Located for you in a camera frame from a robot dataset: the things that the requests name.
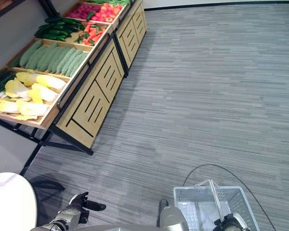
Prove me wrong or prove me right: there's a red tomato pile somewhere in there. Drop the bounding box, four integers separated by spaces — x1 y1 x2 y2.
91 2 124 23

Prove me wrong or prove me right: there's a black table base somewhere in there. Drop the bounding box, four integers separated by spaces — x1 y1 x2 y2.
29 173 66 193

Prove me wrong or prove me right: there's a pink red vegetable pile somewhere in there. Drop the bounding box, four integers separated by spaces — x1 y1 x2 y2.
63 2 102 20

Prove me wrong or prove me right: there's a grey plastic shopping basket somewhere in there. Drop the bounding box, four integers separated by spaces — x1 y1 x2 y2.
173 179 261 231

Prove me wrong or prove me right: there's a green onion bundle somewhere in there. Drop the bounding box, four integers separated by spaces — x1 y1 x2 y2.
0 69 17 100

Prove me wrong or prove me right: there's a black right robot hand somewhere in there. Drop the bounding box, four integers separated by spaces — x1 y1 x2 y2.
212 212 251 231

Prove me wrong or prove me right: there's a yellow napa cabbage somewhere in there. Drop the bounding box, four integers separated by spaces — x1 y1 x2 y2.
0 98 20 114
13 115 39 121
28 83 60 104
15 99 52 117
15 71 39 88
36 74 67 90
4 79 31 99

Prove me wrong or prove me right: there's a dark wooden wall shelf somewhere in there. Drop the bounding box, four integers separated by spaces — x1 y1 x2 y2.
0 0 26 24

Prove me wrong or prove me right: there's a white round table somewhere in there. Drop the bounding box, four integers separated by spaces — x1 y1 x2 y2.
0 172 38 231

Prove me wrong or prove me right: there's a green bitter gourd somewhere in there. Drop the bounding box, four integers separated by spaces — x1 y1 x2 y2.
67 51 89 78
55 47 77 75
61 50 84 77
25 45 49 70
36 42 59 72
19 39 42 68
47 47 71 74

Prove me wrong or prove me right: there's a large wooden produce stand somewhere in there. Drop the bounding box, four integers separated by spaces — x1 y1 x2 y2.
0 14 130 156

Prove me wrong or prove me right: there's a grey robot torso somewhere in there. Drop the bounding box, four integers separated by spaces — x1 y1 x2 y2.
73 223 161 231

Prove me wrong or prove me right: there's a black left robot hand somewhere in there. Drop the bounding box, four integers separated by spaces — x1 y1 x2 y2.
70 192 107 212

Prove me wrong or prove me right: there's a small wooden produce stand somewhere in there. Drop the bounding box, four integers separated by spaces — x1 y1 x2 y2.
62 0 148 72

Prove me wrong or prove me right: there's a thin black cable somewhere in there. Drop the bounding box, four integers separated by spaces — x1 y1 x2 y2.
183 164 278 231

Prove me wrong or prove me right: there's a black baseboard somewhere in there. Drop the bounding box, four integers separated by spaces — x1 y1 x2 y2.
144 0 289 12

